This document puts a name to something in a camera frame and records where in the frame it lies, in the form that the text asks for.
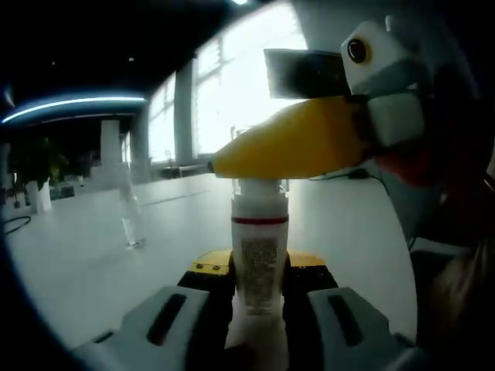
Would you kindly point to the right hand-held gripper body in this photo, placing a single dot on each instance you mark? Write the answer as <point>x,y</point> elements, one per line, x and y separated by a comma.
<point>377,58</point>

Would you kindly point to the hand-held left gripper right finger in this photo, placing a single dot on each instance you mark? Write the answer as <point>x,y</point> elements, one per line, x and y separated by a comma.
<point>348,328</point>

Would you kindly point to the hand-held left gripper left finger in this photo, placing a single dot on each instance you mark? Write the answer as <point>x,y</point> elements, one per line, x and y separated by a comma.
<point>154,328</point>

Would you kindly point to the white pump bottle red label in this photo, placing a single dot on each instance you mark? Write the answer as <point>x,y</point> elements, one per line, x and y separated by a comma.
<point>260,270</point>

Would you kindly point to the clear pump bottle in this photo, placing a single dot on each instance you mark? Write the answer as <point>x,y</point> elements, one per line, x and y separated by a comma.
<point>131,216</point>

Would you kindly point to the slim clear bottle cover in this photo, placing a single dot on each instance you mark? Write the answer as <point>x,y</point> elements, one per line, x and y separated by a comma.
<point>127,181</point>

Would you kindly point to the person's left hand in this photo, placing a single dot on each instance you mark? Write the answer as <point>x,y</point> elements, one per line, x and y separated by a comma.
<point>239,359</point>

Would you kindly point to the person's right hand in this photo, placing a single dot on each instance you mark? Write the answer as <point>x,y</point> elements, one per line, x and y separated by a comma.
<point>410,166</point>

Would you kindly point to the black power adapter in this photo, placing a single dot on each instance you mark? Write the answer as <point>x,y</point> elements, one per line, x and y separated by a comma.
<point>356,174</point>

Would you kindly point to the wide window with blinds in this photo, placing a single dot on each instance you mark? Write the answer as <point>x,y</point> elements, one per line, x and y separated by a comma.
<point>232,89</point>

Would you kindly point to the metal sink table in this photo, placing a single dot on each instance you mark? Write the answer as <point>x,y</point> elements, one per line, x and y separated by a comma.
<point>181,170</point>

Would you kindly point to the narrow window with blinds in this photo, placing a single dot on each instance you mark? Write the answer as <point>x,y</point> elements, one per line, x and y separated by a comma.
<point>162,120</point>

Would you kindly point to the long curved ceiling light strip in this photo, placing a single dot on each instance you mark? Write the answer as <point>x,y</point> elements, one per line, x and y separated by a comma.
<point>239,2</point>

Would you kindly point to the white low partition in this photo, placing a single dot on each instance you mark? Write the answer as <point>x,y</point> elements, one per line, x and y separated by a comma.
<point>104,178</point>

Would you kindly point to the white square pillar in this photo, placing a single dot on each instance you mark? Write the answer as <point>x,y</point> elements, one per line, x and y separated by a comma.
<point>110,143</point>

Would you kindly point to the potted green plant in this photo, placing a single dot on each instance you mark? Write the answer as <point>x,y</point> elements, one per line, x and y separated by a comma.
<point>36,162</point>

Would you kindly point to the straight ceiling light strip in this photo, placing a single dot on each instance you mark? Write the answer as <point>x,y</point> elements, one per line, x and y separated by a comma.
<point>73,103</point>

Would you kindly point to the dark wall monitor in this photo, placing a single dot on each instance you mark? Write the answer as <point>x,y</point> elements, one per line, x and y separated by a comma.
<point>305,73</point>

